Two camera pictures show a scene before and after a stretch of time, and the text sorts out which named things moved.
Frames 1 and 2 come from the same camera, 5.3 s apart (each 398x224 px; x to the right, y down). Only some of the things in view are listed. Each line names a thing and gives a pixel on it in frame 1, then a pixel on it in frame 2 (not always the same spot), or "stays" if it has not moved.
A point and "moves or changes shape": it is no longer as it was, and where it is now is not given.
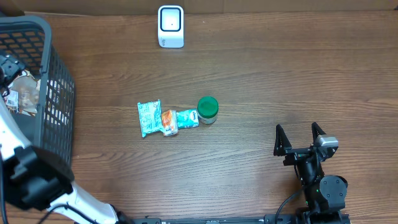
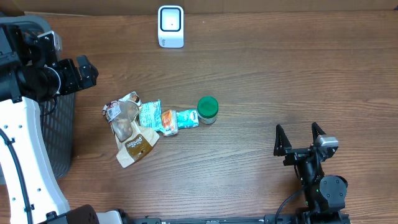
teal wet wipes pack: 150,114 stays
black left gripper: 13,66 → 75,81
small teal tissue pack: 187,118 stays
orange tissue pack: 169,120 stays
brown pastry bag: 23,94 moves or changes shape
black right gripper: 283,148 stays
